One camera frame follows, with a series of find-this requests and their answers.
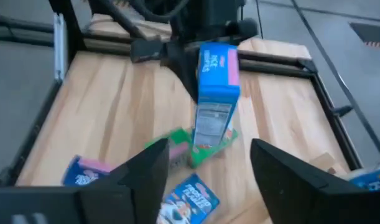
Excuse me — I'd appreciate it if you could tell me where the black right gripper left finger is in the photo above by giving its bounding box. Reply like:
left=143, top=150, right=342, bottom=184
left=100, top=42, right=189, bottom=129
left=77, top=138, right=171, bottom=224

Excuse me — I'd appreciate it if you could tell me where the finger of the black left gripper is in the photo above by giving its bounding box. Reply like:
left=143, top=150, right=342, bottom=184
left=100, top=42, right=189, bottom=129
left=167, top=42, right=200, bottom=104

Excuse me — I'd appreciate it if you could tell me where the white vertical metal strip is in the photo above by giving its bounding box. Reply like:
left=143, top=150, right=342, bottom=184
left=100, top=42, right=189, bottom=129
left=53, top=12, right=68, bottom=81

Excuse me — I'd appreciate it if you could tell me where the black frame clamp handle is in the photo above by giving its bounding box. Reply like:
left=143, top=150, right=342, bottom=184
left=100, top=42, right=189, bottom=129
left=331, top=105, right=355, bottom=118

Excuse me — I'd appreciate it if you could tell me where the dark blue Frosted Flakes box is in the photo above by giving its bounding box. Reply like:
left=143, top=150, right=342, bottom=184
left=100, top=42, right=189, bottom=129
left=61, top=154, right=114, bottom=187
left=155, top=173, right=221, bottom=224

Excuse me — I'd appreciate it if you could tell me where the black mat hazard-striped edge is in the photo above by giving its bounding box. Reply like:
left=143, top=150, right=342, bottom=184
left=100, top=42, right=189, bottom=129
left=349, top=21, right=380, bottom=50

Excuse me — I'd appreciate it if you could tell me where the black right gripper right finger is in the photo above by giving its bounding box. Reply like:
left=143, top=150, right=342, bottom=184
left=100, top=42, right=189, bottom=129
left=251, top=138, right=330, bottom=224

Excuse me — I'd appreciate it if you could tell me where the light blue Rice Krispies box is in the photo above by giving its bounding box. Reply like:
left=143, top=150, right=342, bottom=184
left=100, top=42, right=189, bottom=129
left=341, top=166, right=380, bottom=191
left=192, top=42, right=241, bottom=149

